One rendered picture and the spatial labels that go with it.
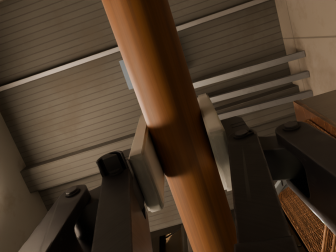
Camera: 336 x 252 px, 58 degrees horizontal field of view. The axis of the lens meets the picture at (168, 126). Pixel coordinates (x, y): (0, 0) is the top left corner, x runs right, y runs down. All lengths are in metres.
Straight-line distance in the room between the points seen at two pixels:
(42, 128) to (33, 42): 1.00
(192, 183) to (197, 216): 0.02
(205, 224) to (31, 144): 3.96
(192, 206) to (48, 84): 3.69
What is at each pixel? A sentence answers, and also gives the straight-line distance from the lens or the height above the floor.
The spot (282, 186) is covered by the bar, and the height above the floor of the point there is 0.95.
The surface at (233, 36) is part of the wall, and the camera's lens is 3.59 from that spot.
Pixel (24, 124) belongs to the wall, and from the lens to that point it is 4.06.
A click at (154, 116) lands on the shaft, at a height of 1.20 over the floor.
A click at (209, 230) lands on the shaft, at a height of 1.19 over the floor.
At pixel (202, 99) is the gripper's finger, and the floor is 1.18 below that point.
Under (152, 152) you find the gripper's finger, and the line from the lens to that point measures 0.15.
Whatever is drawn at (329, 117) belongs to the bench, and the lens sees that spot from 1.74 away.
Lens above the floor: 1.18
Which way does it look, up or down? 5 degrees up
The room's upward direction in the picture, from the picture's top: 107 degrees counter-clockwise
